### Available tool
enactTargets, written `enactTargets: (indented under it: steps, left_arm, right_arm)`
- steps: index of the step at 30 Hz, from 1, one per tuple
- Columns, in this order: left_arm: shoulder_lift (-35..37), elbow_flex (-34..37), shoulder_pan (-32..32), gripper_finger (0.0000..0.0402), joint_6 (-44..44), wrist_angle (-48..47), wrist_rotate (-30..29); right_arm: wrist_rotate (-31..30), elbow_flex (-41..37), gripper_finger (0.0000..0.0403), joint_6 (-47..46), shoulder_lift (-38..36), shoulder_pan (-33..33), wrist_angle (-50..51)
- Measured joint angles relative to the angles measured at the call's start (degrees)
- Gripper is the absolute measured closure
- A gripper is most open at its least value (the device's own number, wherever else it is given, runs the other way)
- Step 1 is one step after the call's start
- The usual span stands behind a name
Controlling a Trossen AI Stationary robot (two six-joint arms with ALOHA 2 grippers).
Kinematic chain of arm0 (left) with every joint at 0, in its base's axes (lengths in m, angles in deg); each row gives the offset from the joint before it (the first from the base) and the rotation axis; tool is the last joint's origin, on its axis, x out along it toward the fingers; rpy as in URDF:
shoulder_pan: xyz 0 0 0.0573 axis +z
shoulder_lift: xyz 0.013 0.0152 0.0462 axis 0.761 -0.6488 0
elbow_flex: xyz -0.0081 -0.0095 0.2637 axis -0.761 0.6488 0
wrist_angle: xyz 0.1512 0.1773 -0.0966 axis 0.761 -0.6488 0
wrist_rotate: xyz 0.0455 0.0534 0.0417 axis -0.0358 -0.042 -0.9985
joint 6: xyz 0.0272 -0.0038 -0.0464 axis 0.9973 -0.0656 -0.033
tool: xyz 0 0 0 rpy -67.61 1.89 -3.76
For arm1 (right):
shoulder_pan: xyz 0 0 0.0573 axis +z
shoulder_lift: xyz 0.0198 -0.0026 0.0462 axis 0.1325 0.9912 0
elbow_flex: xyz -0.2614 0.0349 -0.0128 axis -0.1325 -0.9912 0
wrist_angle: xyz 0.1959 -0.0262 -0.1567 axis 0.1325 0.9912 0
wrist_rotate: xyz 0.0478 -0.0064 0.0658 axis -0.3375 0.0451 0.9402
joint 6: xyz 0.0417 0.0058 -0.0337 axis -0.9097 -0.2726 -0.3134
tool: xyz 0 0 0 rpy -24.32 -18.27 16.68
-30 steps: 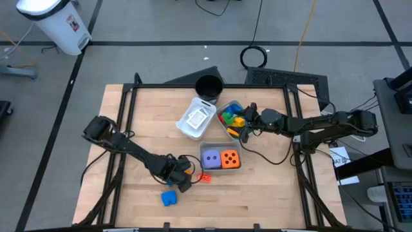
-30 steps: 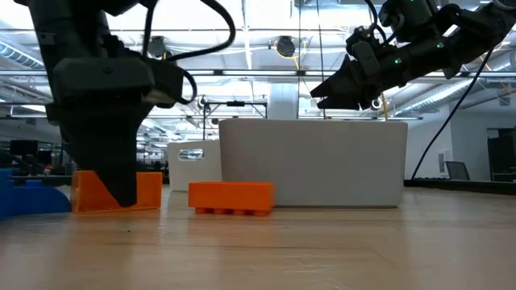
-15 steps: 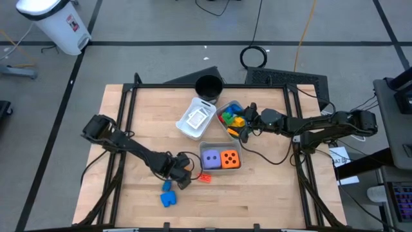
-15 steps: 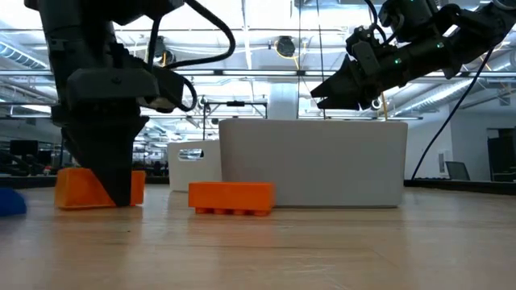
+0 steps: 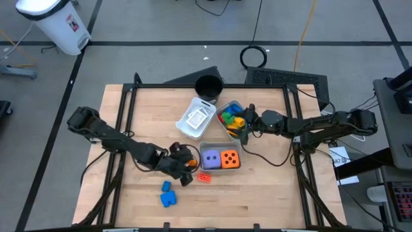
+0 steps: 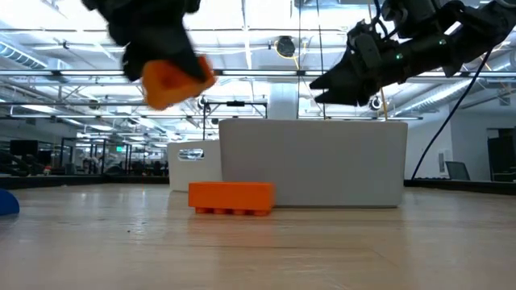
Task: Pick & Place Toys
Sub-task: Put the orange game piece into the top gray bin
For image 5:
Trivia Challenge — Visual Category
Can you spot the white playing card box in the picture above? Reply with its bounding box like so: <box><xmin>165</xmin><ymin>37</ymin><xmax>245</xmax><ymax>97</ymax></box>
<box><xmin>185</xmin><ymin>111</ymin><xmax>207</xmax><ymax>130</ymax></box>

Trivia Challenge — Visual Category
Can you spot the orange foam die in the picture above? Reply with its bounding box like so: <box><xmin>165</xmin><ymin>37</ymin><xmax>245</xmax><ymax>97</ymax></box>
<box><xmin>221</xmin><ymin>150</ymin><xmax>241</xmax><ymax>170</ymax></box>

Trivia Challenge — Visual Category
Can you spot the black coiled cable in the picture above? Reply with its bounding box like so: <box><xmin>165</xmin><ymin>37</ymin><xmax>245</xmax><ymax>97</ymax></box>
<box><xmin>239</xmin><ymin>0</ymin><xmax>268</xmax><ymax>70</ymax></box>

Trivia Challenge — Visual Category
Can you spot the black perforated panel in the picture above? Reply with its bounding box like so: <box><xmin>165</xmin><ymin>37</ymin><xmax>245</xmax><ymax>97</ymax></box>
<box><xmin>245</xmin><ymin>66</ymin><xmax>331</xmax><ymax>111</ymax></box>

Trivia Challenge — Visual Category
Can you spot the backlit keyboard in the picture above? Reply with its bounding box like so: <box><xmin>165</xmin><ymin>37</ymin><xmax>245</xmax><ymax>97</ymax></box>
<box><xmin>387</xmin><ymin>180</ymin><xmax>412</xmax><ymax>223</ymax></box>

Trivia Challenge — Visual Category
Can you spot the white paper sheet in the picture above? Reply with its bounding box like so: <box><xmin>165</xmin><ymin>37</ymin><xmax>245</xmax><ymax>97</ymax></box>
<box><xmin>328</xmin><ymin>146</ymin><xmax>361</xmax><ymax>186</ymax></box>

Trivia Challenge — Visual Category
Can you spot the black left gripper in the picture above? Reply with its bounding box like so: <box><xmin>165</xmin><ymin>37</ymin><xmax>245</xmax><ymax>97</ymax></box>
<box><xmin>157</xmin><ymin>141</ymin><xmax>194</xmax><ymax>187</ymax></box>

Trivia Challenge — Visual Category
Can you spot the grey plastic bin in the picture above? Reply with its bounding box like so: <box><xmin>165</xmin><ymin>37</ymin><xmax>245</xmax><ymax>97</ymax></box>
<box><xmin>214</xmin><ymin>99</ymin><xmax>255</xmax><ymax>142</ymax></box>
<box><xmin>198</xmin><ymin>140</ymin><xmax>243</xmax><ymax>175</ymax></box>

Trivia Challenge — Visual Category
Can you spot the grey stand foot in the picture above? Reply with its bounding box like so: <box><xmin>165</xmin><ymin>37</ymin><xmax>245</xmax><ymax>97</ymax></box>
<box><xmin>0</xmin><ymin>63</ymin><xmax>39</xmax><ymax>81</ymax></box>

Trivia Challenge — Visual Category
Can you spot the black desk beam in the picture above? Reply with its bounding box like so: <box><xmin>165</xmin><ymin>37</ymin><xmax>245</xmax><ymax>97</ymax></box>
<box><xmin>334</xmin><ymin>148</ymin><xmax>395</xmax><ymax>180</ymax></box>

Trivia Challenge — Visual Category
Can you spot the white plastic bin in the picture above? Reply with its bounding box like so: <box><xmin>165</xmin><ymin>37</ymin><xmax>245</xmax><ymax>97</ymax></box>
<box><xmin>175</xmin><ymin>96</ymin><xmax>218</xmax><ymax>141</ymax></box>

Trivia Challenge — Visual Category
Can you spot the large blue toy block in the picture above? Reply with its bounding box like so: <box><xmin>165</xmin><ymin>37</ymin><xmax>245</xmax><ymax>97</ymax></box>
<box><xmin>160</xmin><ymin>190</ymin><xmax>178</xmax><ymax>208</ymax></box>

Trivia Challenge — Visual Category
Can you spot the green toy block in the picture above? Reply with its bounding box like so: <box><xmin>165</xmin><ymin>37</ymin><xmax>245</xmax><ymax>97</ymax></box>
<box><xmin>221</xmin><ymin>112</ymin><xmax>236</xmax><ymax>126</ymax></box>

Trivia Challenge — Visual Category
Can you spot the black floor object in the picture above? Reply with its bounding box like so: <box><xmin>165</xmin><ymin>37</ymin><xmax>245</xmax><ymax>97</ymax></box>
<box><xmin>0</xmin><ymin>100</ymin><xmax>14</xmax><ymax>117</ymax></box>

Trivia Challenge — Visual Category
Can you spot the purple foam die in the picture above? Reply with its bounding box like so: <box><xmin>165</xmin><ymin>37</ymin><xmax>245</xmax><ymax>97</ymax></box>
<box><xmin>201</xmin><ymin>149</ymin><xmax>221</xmax><ymax>170</ymax></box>

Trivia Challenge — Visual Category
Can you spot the white trash can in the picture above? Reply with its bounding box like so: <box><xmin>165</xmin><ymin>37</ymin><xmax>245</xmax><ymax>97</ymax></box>
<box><xmin>15</xmin><ymin>0</ymin><xmax>92</xmax><ymax>56</ymax></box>

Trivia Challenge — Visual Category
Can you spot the black monitor stand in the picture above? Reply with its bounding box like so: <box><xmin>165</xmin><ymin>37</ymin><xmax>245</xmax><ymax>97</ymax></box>
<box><xmin>384</xmin><ymin>66</ymin><xmax>412</xmax><ymax>114</ymax></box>

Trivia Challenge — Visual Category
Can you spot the pale grey rounded object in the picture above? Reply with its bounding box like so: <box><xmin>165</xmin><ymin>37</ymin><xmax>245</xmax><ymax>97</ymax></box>
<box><xmin>366</xmin><ymin>186</ymin><xmax>391</xmax><ymax>204</ymax></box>

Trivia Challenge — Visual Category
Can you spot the black floor cable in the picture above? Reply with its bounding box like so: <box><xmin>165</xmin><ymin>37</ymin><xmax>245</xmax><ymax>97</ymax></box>
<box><xmin>194</xmin><ymin>0</ymin><xmax>231</xmax><ymax>17</ymax></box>

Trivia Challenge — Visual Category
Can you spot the yellow hanging cable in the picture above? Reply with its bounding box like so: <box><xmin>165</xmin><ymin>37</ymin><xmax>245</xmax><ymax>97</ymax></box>
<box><xmin>293</xmin><ymin>0</ymin><xmax>318</xmax><ymax>72</ymax></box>

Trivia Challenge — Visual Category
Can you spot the black bucket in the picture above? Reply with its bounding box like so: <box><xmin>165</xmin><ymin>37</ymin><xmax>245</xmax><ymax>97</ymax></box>
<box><xmin>194</xmin><ymin>74</ymin><xmax>224</xmax><ymax>106</ymax></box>

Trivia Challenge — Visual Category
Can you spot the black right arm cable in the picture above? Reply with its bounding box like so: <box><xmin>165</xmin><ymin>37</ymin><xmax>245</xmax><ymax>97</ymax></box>
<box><xmin>240</xmin><ymin>141</ymin><xmax>293</xmax><ymax>168</ymax></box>

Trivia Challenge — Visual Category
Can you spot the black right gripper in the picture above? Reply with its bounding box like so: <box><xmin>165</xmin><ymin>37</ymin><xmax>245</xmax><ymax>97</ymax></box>
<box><xmin>239</xmin><ymin>103</ymin><xmax>286</xmax><ymax>145</ymax></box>

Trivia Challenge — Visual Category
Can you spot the grey desk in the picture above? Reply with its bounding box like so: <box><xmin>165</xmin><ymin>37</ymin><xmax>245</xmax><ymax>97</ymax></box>
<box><xmin>372</xmin><ymin>77</ymin><xmax>412</xmax><ymax>171</ymax></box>

